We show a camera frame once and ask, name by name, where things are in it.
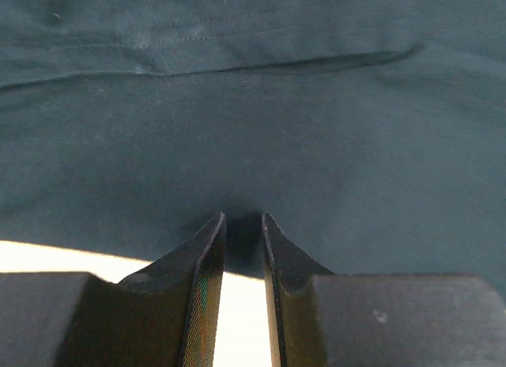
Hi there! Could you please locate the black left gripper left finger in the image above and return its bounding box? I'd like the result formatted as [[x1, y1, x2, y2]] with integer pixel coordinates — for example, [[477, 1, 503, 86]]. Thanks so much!
[[1, 212, 227, 366]]

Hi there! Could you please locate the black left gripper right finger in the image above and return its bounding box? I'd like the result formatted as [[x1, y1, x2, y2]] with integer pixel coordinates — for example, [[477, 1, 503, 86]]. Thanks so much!
[[262, 214, 505, 366]]

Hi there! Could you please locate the black t shirt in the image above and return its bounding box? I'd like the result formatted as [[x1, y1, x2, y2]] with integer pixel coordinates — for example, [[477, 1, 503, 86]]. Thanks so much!
[[1, 0, 505, 291]]

